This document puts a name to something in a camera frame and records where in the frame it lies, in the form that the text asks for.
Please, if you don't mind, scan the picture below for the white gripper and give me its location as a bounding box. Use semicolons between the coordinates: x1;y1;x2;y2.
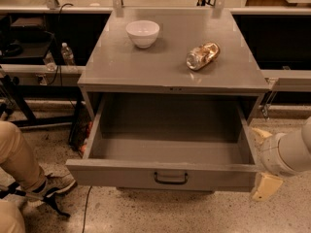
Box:
251;127;296;201

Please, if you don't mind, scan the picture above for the grey top drawer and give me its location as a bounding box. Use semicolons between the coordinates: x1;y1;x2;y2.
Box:
66;93;260;191

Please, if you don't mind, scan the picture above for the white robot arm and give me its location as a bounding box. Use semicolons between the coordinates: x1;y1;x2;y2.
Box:
251;117;311;201

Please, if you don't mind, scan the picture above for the grey metal drawer cabinet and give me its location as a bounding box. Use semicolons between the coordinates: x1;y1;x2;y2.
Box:
77;7;270;194

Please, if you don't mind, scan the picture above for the crushed golden can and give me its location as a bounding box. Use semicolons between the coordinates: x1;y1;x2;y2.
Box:
186;42;221;71

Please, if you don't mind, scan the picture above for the white ceramic bowl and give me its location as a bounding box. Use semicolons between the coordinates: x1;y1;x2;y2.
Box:
125;20;159;49

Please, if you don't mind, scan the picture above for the grey sneaker shoe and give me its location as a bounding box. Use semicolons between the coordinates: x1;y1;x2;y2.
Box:
33;174;76;198

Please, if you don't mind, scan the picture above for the clear plastic water bottle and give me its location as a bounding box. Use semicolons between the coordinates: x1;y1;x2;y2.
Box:
61;43;76;71

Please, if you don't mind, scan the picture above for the person's beige trouser leg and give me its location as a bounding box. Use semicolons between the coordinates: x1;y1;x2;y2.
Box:
0;121;47;192

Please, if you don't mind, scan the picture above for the black chair base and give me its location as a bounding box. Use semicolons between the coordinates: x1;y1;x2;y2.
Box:
0;182;70;217

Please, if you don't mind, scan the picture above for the black floor cable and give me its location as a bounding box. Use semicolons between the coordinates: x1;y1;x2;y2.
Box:
81;185;93;233

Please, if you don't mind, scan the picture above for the black wire basket with items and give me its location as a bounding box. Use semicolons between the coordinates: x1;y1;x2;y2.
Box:
69;104;92;155

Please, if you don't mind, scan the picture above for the black hanging cable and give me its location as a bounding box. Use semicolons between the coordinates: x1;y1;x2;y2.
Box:
47;2;74;86

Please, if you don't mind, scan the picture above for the black table frame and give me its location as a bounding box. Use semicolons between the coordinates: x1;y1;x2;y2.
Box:
0;66;76;128

